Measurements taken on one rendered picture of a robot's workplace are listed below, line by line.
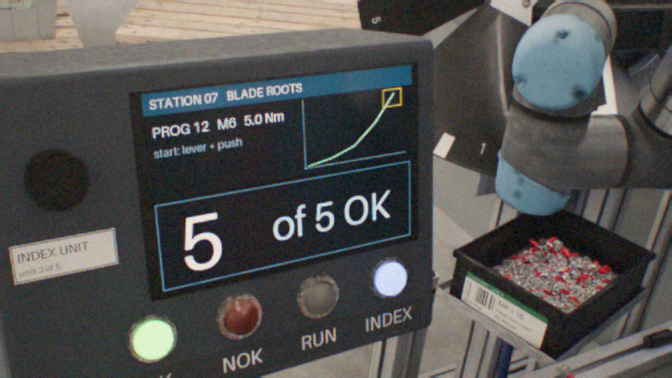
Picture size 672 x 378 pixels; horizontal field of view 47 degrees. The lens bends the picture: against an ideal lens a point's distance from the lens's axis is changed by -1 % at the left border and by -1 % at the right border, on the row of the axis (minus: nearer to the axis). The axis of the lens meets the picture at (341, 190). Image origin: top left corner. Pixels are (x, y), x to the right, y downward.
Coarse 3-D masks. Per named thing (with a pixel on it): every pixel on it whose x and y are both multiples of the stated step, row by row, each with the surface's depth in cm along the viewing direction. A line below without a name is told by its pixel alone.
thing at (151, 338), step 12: (144, 324) 41; (156, 324) 41; (168, 324) 41; (132, 336) 41; (144, 336) 40; (156, 336) 41; (168, 336) 41; (132, 348) 41; (144, 348) 41; (156, 348) 41; (168, 348) 41; (144, 360) 41; (156, 360) 42
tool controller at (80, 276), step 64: (0, 64) 39; (64, 64) 38; (128, 64) 38; (192, 64) 39; (256, 64) 41; (320, 64) 43; (384, 64) 45; (0, 128) 35; (64, 128) 37; (128, 128) 38; (192, 128) 40; (256, 128) 42; (320, 128) 44; (384, 128) 46; (0, 192) 36; (64, 192) 36; (128, 192) 39; (192, 192) 41; (256, 192) 42; (320, 192) 45; (384, 192) 47; (0, 256) 37; (64, 256) 38; (128, 256) 40; (256, 256) 43; (320, 256) 46; (384, 256) 48; (0, 320) 38; (64, 320) 39; (128, 320) 41; (192, 320) 42; (320, 320) 47; (384, 320) 49
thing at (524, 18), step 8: (496, 0) 110; (504, 0) 111; (512, 0) 111; (520, 0) 111; (536, 0) 111; (504, 8) 110; (512, 8) 111; (520, 8) 111; (528, 8) 111; (512, 16) 110; (520, 16) 111; (528, 16) 111; (528, 24) 111
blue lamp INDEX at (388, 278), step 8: (376, 264) 48; (384, 264) 48; (392, 264) 48; (400, 264) 48; (376, 272) 48; (384, 272) 48; (392, 272) 48; (400, 272) 48; (408, 272) 49; (376, 280) 48; (384, 280) 48; (392, 280) 48; (400, 280) 48; (376, 288) 48; (384, 288) 48; (392, 288) 48; (400, 288) 48; (384, 296) 48; (392, 296) 49
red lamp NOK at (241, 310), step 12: (228, 300) 43; (240, 300) 43; (252, 300) 44; (228, 312) 43; (240, 312) 43; (252, 312) 43; (216, 324) 43; (228, 324) 43; (240, 324) 43; (252, 324) 43; (228, 336) 43; (240, 336) 44
